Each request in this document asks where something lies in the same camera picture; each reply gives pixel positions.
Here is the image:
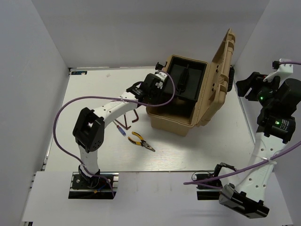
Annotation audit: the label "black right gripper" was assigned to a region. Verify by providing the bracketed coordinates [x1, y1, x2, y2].
[236, 72, 283, 108]

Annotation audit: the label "tan plastic toolbox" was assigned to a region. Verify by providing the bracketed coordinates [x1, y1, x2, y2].
[146, 29, 236, 137]

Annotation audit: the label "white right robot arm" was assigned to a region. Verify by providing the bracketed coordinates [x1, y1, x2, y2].
[212, 72, 301, 218]

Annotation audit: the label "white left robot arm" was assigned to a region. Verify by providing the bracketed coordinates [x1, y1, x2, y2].
[72, 70, 172, 188]

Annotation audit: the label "large brown hex key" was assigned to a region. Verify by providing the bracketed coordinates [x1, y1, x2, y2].
[132, 110, 139, 123]

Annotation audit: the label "black toolbox inner tray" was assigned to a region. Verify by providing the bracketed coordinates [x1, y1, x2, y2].
[163, 55, 207, 103]

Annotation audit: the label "blue red screwdriver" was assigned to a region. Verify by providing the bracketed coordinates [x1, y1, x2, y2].
[113, 121, 126, 137]

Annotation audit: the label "yellow black needle-nose pliers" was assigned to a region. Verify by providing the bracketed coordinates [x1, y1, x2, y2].
[127, 131, 156, 152]

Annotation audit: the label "blue XDOF label sticker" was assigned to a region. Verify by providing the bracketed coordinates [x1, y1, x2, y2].
[71, 71, 87, 75]

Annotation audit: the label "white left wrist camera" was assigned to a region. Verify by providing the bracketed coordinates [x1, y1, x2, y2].
[155, 70, 168, 83]

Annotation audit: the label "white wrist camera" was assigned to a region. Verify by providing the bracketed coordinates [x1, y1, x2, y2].
[263, 58, 293, 82]
[155, 70, 168, 83]

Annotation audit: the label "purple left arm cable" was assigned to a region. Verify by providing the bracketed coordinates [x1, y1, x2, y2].
[53, 69, 176, 198]

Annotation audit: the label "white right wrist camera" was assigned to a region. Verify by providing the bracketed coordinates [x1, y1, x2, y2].
[263, 58, 293, 82]

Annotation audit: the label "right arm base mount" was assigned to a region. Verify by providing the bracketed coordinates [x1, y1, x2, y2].
[191, 162, 237, 201]

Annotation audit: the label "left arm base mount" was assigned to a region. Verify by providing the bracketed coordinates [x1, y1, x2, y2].
[68, 172, 119, 200]

